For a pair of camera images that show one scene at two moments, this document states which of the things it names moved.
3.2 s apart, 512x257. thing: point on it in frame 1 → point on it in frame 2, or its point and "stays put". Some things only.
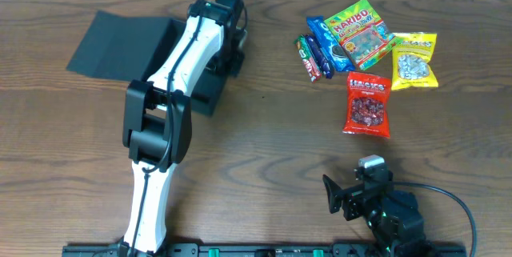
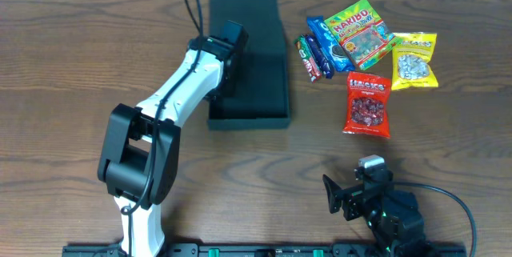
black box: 129,48 → 259,98
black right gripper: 354,195 stays put
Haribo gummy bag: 362,33 stays put
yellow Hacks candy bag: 412,67 stays put
